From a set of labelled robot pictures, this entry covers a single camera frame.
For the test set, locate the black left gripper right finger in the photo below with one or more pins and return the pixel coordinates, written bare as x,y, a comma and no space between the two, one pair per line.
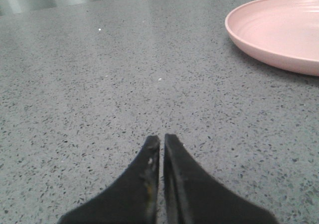
192,196

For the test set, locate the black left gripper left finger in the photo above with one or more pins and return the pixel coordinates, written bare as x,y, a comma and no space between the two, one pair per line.
131,199

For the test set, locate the pink plate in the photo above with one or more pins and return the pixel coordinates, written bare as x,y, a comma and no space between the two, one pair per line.
281,33

